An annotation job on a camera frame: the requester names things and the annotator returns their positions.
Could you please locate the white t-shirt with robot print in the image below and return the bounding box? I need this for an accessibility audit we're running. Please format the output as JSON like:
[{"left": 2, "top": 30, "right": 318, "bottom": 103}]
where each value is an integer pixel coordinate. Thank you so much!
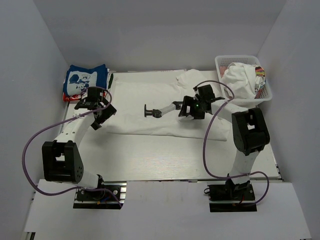
[{"left": 106, "top": 69, "right": 220, "bottom": 139}]

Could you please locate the blue folded Mickey t-shirt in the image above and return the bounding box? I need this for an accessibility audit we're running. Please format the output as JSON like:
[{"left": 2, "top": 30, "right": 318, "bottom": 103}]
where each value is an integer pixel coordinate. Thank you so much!
[{"left": 63, "top": 64, "right": 109, "bottom": 97}]

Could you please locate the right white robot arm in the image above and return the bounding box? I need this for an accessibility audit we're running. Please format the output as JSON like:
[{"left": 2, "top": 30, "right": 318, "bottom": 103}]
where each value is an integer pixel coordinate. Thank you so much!
[{"left": 178, "top": 84, "right": 270, "bottom": 200}]

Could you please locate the white plastic basket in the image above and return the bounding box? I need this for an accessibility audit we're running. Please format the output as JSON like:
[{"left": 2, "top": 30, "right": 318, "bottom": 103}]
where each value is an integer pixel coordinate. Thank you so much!
[{"left": 215, "top": 55, "right": 272, "bottom": 107}]

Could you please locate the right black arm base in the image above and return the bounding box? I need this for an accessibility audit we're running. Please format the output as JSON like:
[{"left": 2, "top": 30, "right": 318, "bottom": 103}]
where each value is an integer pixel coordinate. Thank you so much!
[{"left": 203, "top": 184, "right": 257, "bottom": 213}]

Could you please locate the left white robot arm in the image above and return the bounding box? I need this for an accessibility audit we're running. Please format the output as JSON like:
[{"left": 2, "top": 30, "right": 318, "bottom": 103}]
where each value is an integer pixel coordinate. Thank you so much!
[{"left": 42, "top": 87, "right": 117, "bottom": 200}]

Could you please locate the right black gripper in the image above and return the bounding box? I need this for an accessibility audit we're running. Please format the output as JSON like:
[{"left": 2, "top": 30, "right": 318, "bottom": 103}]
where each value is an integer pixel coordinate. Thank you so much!
[{"left": 178, "top": 95, "right": 206, "bottom": 120}]

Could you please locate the red folded t-shirt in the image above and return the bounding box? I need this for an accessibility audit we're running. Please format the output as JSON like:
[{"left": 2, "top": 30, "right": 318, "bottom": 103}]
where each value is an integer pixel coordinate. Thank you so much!
[{"left": 62, "top": 93, "right": 85, "bottom": 102}]

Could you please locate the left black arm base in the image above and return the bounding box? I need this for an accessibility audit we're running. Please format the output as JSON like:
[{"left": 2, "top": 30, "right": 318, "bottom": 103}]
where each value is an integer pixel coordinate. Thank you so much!
[{"left": 73, "top": 182, "right": 127, "bottom": 210}]

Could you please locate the white t-shirt with colourful print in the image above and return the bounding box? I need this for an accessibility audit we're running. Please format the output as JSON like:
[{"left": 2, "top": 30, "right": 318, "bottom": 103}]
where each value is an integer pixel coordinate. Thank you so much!
[{"left": 219, "top": 62, "right": 266, "bottom": 99}]

